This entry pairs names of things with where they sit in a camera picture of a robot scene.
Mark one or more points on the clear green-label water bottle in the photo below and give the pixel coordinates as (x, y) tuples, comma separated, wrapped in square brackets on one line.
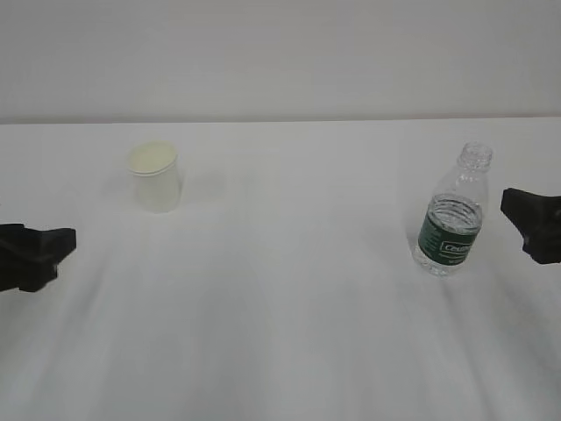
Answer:
[(455, 212)]

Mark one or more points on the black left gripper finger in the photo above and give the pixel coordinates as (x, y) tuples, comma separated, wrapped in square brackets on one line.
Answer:
[(20, 244), (27, 278)]

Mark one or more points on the white paper cup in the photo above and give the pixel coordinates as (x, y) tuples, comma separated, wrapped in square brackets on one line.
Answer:
[(157, 184)]

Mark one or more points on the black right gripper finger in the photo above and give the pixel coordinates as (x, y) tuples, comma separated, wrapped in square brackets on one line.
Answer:
[(543, 245), (534, 216)]

